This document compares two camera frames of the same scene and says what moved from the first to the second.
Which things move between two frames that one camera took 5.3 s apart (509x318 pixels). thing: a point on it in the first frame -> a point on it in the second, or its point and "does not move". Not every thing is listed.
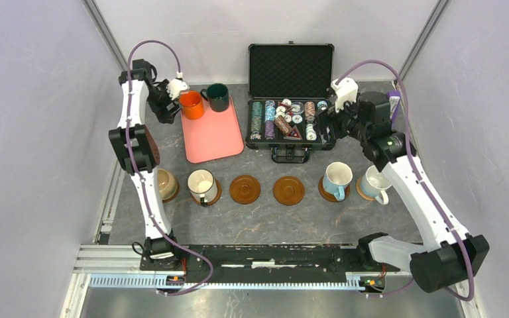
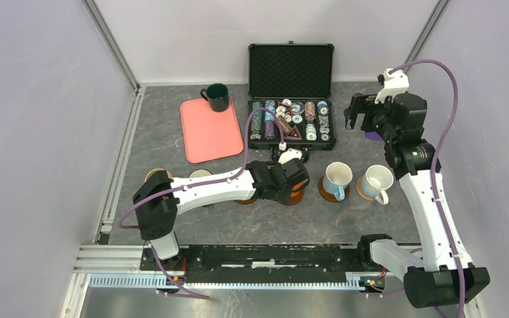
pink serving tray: [215, 135] does not move
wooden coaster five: [330, 196] does not move
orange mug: [191, 103] -> [296, 197]
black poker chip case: [288, 83] does not move
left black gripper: [164, 114] -> [285, 198]
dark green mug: [218, 97] does not move
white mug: [375, 184] does not move
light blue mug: [337, 176] does not move
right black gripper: [327, 118] -> [364, 103]
